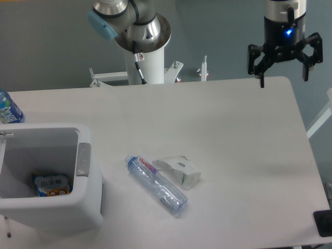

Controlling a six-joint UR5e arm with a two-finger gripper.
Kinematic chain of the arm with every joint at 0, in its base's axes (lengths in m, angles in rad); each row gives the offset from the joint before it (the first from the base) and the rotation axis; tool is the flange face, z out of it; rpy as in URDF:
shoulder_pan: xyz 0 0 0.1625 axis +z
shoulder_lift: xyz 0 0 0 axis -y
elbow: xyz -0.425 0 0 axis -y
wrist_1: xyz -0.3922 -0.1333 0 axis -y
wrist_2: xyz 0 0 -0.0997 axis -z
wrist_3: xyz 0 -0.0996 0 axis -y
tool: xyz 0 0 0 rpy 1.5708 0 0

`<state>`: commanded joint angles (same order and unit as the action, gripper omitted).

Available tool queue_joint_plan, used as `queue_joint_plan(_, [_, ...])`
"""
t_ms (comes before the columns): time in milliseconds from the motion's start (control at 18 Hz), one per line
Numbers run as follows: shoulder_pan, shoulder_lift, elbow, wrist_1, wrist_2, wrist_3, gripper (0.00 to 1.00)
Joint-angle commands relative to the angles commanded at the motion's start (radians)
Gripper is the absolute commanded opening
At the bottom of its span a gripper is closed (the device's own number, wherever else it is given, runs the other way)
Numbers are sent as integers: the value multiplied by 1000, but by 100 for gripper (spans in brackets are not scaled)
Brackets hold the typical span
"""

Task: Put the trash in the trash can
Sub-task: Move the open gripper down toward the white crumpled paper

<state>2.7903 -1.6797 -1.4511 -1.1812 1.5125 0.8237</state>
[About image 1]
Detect white frame at right edge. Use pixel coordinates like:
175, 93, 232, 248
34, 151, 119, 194
307, 88, 331, 139

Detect clear plastic water bottle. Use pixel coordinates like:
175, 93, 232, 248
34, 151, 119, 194
125, 155, 188, 215

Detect white plastic trash can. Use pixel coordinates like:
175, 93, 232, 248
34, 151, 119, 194
1, 123, 103, 230

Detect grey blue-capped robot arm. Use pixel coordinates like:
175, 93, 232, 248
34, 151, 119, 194
87, 1, 323, 87

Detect white paper bag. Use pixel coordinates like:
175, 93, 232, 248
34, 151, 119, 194
152, 155, 201, 190

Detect white pedestal foot frame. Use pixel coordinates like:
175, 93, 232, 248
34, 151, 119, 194
89, 61, 184, 88

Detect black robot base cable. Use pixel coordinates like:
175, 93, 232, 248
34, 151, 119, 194
131, 40, 148, 86

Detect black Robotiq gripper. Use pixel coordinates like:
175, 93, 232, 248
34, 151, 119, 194
247, 16, 323, 88

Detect blue orange snack wrapper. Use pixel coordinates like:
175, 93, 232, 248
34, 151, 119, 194
31, 173, 73, 197

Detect black device at table edge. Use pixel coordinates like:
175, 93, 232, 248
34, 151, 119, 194
313, 210, 332, 238

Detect white upright bracket red foot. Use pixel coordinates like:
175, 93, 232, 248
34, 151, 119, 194
197, 55, 209, 81

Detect blue labelled water bottle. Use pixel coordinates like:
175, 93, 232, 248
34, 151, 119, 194
1, 89, 25, 124

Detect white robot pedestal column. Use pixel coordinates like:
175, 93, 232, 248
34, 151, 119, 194
124, 42, 165, 85

